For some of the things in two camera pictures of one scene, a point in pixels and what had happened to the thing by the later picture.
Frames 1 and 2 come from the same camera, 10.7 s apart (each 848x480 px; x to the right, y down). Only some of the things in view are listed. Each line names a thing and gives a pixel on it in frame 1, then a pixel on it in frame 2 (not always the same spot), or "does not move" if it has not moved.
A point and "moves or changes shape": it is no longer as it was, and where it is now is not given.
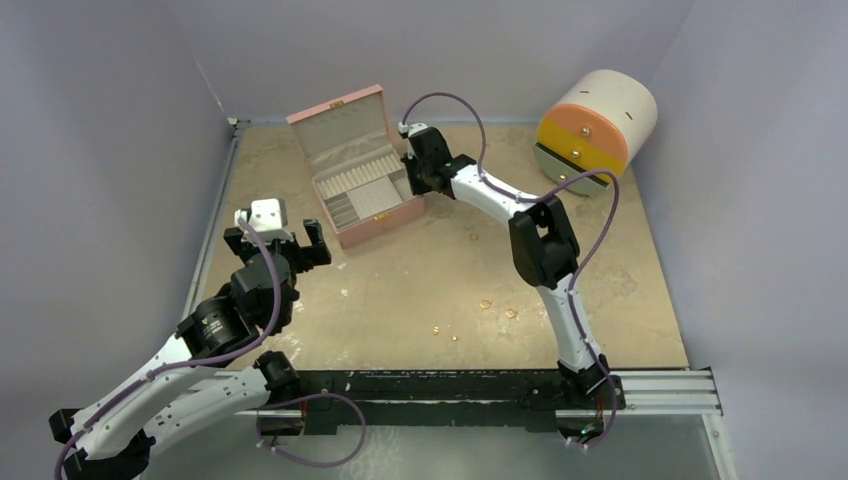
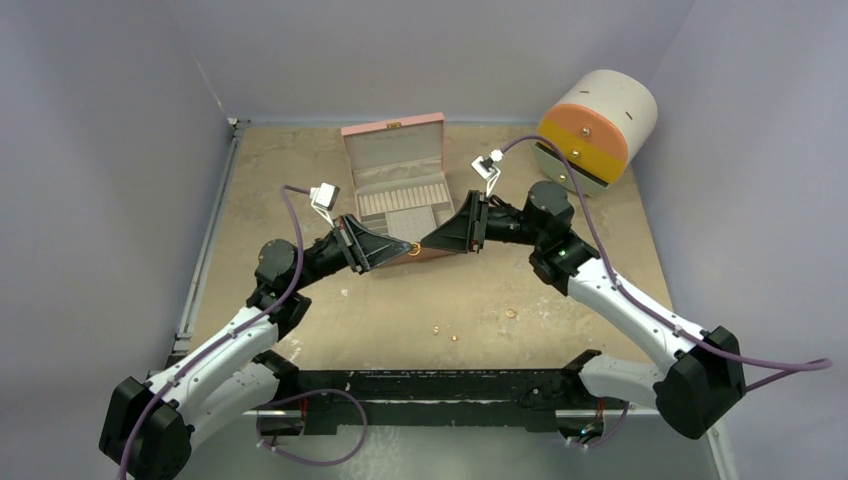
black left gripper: [308, 256] → [366, 248]
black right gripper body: [418, 168] → [476, 220]
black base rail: [448, 398] does not move
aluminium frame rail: [191, 305] does not move
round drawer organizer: [600, 122] does not move
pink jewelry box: [355, 164] moves or changes shape
